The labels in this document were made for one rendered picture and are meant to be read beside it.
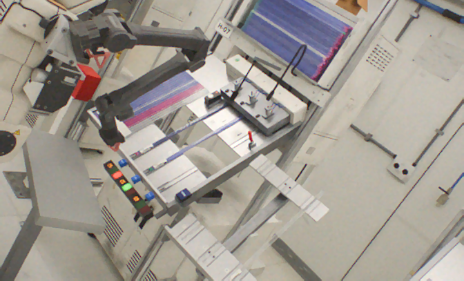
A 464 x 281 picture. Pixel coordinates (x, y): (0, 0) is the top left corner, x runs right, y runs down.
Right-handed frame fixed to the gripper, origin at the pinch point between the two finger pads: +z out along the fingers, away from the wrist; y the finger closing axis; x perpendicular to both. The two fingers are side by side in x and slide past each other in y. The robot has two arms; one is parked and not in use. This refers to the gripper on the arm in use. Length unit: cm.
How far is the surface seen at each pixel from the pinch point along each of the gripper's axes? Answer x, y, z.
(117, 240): 9, 9, 71
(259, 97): -67, -11, 1
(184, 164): -20.8, -17.3, 8.7
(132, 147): -9.0, 5.0, 9.2
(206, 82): -59, 19, 8
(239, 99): -59, -6, 2
